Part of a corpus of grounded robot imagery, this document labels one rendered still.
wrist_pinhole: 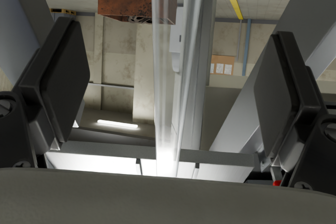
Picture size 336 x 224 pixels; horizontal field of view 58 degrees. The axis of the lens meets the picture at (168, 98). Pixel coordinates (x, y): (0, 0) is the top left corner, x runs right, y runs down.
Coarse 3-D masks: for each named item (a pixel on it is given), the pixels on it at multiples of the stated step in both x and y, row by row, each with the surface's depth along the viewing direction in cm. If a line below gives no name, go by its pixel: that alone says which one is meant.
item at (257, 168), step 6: (324, 102) 37; (330, 102) 38; (330, 108) 38; (258, 162) 41; (258, 168) 43; (252, 174) 45; (258, 174) 45; (264, 174) 45; (270, 174) 45; (282, 174) 45
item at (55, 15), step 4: (52, 12) 979; (56, 12) 976; (60, 12) 971; (64, 12) 972; (68, 12) 996; (72, 12) 1025; (52, 16) 981; (56, 16) 977; (68, 16) 996; (72, 16) 1018
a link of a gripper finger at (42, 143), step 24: (72, 24) 11; (48, 48) 10; (72, 48) 11; (24, 72) 10; (48, 72) 9; (72, 72) 11; (24, 96) 9; (48, 96) 9; (72, 96) 11; (48, 120) 10; (72, 120) 12; (48, 144) 10
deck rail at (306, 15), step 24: (312, 0) 22; (288, 24) 25; (312, 24) 22; (264, 48) 29; (312, 48) 21; (312, 72) 23; (240, 96) 36; (240, 120) 35; (216, 144) 45; (240, 144) 35
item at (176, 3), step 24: (168, 0) 8; (192, 0) 8; (168, 24) 9; (192, 24) 9; (168, 48) 10; (192, 48) 10; (168, 72) 11; (168, 96) 12; (168, 120) 14; (168, 144) 16; (168, 168) 19
